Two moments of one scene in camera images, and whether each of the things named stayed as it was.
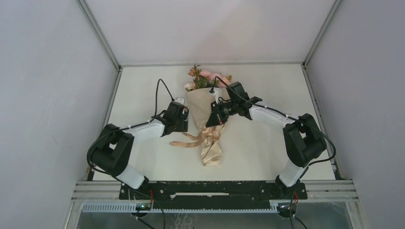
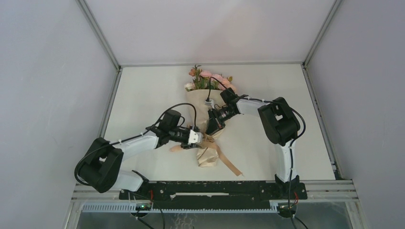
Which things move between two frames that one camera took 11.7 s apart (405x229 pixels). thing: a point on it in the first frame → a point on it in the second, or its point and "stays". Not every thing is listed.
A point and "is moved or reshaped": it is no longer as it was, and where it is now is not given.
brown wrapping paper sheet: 201,101 stays
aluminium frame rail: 343,190 stays
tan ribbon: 208,131 is moved or reshaped
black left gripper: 183,127 → 185,146
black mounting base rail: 211,195 stays
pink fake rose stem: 207,79 stays
